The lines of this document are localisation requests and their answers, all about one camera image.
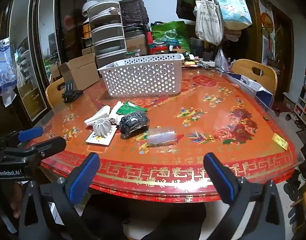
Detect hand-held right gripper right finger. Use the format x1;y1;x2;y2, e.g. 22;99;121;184
203;152;286;240

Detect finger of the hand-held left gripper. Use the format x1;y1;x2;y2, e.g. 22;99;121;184
17;136;67;159
0;127;44;148

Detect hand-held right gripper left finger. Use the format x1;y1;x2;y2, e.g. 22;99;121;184
18;152;101;240

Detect white ribbed ball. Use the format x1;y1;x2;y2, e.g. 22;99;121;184
94;119;111;136

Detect white plastic item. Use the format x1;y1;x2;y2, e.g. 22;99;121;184
84;105;111;126

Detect white soft bag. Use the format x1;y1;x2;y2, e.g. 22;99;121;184
109;101;124;125

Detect black mesh roll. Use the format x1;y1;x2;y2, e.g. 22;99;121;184
119;110;150;140

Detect white pink soft roll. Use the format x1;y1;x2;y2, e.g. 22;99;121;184
146;127;178;146

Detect green foil packet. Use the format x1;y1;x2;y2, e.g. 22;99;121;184
118;102;148;117

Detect white perforated plastic basket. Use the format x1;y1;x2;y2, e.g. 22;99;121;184
97;53;185;97

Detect white printed card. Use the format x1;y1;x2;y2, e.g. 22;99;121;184
85;125;117;145

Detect wooden chair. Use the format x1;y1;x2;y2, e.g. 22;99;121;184
230;59;278;95
45;77;68;109

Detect black folding stand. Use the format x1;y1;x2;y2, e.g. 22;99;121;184
62;79;83;103

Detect yellow card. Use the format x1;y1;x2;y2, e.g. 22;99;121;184
272;133;289;150

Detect blue white plastic bag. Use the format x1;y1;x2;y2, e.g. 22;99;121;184
0;37;17;107

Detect open cardboard box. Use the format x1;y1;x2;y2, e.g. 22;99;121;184
58;53;101;90

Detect blue white paper bag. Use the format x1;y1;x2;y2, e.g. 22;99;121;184
236;75;274;108

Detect dark wooden mirrored wardrobe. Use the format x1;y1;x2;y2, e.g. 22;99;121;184
0;0;90;128

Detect white cube shelf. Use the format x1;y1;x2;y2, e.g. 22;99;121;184
293;96;306;127

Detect clear plastic bag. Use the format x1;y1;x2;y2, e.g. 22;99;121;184
214;49;229;72

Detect grey drawer tower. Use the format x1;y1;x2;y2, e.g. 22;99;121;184
87;1;127;68

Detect brown cardboard box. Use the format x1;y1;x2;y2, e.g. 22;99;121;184
125;35;147;55

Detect red lidded jar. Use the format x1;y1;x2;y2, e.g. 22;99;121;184
153;42;168;55

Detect green shopping bag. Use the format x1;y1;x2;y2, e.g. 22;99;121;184
151;21;191;53

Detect black storage bag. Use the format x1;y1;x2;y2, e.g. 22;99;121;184
119;0;150;27

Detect white canvas tote bag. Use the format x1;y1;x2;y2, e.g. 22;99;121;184
195;0;224;46

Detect blue white tote bag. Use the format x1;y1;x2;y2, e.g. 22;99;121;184
215;0;253;30

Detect black hanging bag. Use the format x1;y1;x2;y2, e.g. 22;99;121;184
176;0;196;22

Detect black cable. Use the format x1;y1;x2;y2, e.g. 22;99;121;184
204;62;234;75

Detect red round wall ornament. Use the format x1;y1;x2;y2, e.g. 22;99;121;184
260;11;273;34

